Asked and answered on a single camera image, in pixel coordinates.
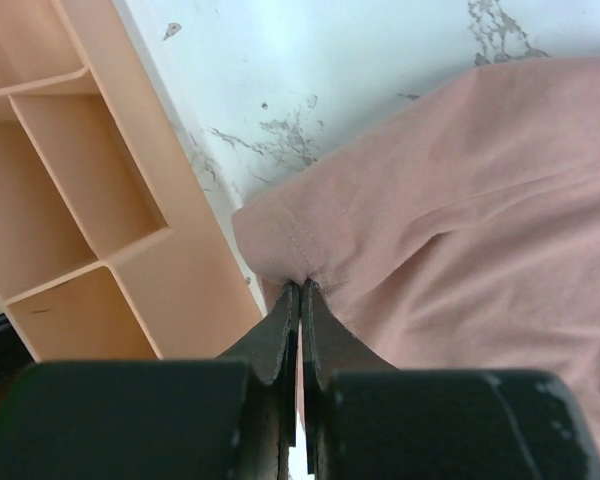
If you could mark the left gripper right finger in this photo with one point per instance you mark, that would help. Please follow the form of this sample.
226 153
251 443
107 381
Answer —
366 419

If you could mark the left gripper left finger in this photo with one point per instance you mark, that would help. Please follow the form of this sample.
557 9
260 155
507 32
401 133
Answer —
231 417

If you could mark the pink t shirt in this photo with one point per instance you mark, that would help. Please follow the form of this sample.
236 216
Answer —
464 232

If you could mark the orange desk organizer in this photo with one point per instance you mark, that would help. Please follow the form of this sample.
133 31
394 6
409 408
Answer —
108 246

